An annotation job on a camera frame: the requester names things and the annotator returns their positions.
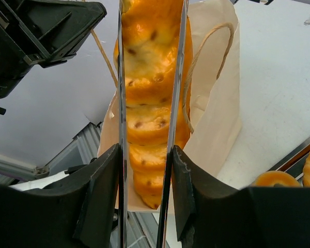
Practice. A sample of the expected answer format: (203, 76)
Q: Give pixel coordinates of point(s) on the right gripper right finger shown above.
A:
(209, 213)

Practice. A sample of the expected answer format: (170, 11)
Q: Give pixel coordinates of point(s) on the aluminium frame rail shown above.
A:
(38, 157)

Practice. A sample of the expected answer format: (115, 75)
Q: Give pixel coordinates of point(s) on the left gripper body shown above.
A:
(20, 32)

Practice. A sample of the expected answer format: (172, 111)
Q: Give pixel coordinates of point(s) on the fake ring donut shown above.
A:
(271, 178)

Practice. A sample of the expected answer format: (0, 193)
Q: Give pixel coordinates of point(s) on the long fake baguette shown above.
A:
(149, 37)

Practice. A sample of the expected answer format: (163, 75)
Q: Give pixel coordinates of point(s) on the brown paper bag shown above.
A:
(215, 103)

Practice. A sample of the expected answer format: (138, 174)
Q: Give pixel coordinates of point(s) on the metal tongs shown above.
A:
(123, 190)

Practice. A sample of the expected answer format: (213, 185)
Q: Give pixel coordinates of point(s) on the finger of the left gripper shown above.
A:
(65, 25)

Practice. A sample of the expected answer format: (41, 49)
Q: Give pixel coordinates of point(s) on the metal tray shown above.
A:
(293, 163)

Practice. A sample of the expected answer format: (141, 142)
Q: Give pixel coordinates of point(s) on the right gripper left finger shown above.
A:
(76, 211)

